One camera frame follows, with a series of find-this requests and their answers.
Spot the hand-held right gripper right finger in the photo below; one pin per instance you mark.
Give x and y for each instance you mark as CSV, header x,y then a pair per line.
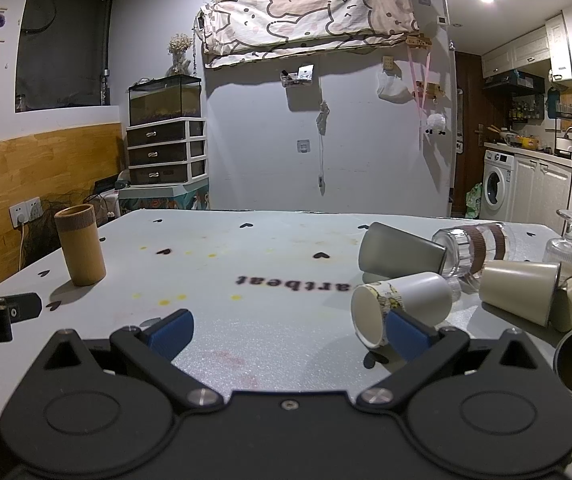
x,y
408,336

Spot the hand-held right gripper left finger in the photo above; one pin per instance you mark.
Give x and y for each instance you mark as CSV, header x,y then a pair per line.
x,y
168,336

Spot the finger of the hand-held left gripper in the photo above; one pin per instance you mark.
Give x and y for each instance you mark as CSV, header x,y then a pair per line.
x,y
23,307

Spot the white paper cup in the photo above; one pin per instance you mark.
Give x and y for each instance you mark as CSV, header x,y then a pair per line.
x,y
411,300

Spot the grey green metal cup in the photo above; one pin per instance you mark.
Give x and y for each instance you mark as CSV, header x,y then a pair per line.
x,y
398,252

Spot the bamboo cup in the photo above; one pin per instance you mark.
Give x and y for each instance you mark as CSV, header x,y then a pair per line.
x,y
81,245

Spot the glass cup with brown band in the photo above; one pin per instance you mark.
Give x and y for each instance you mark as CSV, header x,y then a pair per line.
x,y
471,247

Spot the cream metal cup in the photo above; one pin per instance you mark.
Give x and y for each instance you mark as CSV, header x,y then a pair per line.
x,y
518,285

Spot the printed storage box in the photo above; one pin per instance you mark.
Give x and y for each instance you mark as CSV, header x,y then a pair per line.
x,y
165,199

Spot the green plastic bag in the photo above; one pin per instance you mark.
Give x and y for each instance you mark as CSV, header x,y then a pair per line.
x,y
475,201

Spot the white washing machine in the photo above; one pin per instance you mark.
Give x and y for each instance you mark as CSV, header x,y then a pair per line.
x,y
498,187

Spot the clear wine glass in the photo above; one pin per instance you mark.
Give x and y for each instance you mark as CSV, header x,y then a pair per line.
x,y
566,247

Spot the white drawer unit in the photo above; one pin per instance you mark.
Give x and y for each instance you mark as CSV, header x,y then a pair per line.
x,y
165,152

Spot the white lower kitchen cabinet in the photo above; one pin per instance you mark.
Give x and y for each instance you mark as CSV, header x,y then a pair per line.
x,y
541,195

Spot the white plush sheep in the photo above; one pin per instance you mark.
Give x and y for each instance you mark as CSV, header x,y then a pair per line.
x,y
436,124

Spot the dark wooden door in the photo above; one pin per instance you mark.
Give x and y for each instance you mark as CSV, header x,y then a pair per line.
x,y
468,125

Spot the glass fish tank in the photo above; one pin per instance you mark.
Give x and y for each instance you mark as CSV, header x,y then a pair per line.
x,y
164,102

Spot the white plastic bag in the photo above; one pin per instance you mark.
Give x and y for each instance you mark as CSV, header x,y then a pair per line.
x,y
393,87

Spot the dark window curtain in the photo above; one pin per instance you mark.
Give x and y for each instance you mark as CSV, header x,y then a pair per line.
x,y
63,45

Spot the black range hood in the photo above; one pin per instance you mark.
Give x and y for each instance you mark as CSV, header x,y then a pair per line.
x,y
513,84

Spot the dried flowers in vase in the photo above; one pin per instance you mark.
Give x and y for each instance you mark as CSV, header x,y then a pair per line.
x,y
179,55

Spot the white upper kitchen cabinets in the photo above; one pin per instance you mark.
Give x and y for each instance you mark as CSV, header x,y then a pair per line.
x,y
521,50

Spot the bear print cloth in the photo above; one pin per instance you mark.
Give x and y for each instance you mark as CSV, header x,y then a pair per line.
x,y
311,15

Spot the white wall socket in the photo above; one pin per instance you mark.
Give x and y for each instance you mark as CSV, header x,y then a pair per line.
x,y
25,211

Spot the wall hook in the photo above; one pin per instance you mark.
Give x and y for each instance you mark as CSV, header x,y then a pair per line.
x,y
303,146

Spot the small wooden wall shelf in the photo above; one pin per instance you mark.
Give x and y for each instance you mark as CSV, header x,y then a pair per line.
x,y
431,90

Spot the clear wall shelf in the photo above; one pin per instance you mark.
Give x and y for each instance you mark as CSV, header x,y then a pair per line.
x,y
298,76

